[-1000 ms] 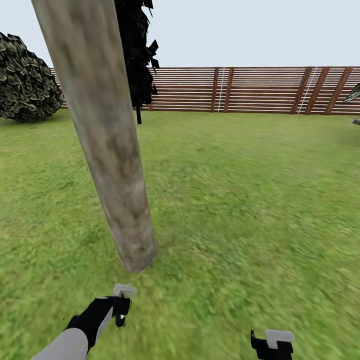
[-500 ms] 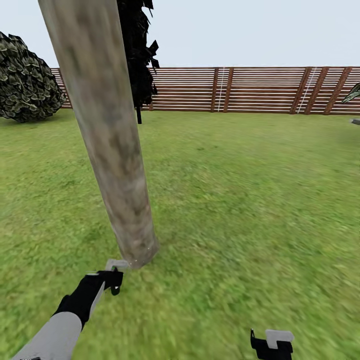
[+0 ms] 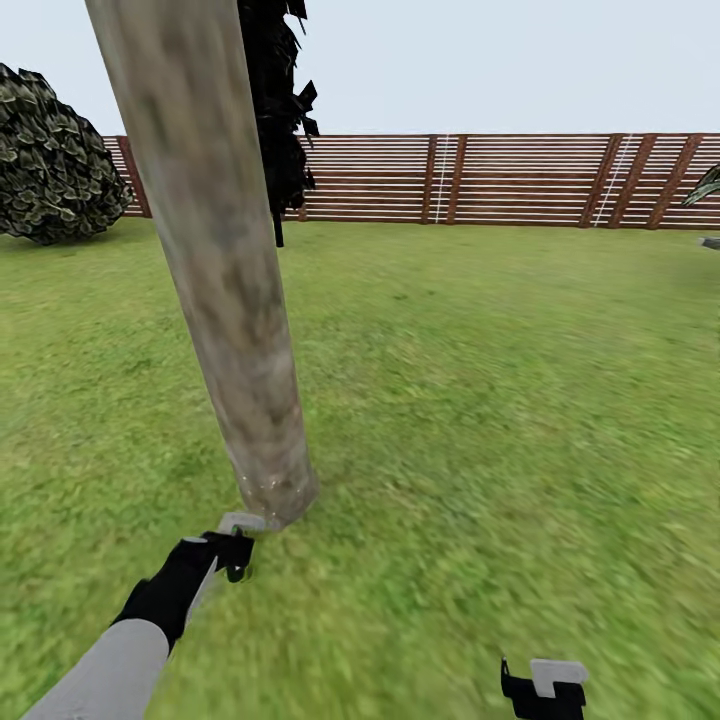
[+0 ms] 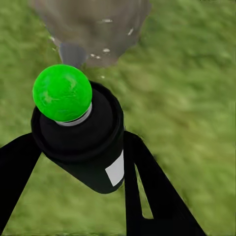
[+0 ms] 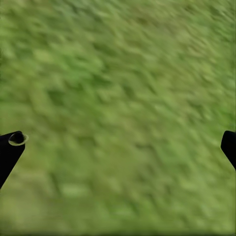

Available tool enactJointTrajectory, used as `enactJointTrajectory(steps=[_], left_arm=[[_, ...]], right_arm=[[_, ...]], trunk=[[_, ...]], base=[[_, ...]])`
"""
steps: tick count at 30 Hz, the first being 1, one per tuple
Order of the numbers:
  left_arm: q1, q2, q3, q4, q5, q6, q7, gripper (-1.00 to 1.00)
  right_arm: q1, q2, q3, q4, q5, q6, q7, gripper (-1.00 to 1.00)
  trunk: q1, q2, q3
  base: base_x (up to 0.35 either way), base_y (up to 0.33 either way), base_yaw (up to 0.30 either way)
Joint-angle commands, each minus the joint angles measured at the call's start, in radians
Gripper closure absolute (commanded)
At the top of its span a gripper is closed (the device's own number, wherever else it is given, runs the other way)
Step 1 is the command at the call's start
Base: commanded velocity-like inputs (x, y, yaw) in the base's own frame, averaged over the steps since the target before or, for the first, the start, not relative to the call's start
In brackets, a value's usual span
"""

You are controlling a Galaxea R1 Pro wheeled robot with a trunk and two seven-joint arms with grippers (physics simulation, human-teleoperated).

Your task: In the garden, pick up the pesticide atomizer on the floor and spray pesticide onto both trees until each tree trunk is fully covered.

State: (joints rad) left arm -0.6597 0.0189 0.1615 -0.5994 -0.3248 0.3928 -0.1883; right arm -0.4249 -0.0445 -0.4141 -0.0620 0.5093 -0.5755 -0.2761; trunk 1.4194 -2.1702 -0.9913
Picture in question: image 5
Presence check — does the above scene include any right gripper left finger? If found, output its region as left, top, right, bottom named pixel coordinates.
left=0, top=131, right=29, bottom=189

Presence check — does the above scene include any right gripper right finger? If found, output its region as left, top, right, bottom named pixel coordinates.
left=221, top=130, right=236, bottom=169

